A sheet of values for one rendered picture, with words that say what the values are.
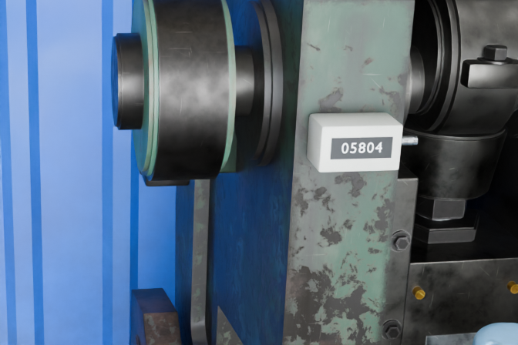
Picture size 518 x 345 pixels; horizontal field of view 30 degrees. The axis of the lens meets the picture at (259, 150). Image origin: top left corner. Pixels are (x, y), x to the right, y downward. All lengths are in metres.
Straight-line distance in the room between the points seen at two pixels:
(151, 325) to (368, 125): 0.69
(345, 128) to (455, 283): 0.26
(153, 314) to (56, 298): 0.85
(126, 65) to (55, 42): 1.18
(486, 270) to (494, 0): 0.26
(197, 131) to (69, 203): 1.32
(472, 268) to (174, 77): 0.36
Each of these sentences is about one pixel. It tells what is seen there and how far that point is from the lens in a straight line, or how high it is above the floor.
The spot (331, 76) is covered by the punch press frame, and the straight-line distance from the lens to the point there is 0.81.
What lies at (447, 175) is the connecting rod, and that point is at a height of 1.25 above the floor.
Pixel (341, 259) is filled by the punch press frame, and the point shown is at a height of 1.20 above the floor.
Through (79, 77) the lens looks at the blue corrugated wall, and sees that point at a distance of 2.06.
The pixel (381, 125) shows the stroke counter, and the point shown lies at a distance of 0.79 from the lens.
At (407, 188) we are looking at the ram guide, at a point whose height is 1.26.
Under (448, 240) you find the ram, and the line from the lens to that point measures 1.00.
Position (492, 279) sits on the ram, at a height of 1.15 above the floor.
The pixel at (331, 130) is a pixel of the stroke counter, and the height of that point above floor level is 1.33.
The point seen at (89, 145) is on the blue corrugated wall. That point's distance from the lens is 2.10.
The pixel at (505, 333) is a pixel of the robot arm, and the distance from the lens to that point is 0.88.
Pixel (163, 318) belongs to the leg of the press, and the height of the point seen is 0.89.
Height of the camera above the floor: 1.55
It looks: 18 degrees down
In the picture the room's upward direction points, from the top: 3 degrees clockwise
